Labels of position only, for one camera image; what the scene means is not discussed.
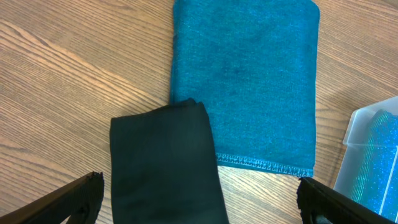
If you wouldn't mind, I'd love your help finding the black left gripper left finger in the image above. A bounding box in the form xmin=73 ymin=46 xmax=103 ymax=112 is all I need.
xmin=1 ymin=172 xmax=104 ymax=224

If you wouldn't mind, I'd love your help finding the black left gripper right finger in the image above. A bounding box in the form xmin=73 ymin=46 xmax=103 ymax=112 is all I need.
xmin=297 ymin=177 xmax=394 ymax=224

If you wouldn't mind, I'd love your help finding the sparkly blue green garment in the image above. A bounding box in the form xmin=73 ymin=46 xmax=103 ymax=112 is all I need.
xmin=350 ymin=110 xmax=397 ymax=222

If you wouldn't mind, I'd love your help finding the clear plastic storage bin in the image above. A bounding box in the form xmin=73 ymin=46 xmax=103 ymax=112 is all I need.
xmin=333 ymin=95 xmax=398 ymax=223

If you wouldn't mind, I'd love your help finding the black cloth left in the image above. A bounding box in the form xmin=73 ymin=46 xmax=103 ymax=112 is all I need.
xmin=109 ymin=99 xmax=228 ymax=224

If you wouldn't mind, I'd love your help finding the folded blue towel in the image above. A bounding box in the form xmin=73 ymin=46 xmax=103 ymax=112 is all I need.
xmin=170 ymin=0 xmax=320 ymax=177

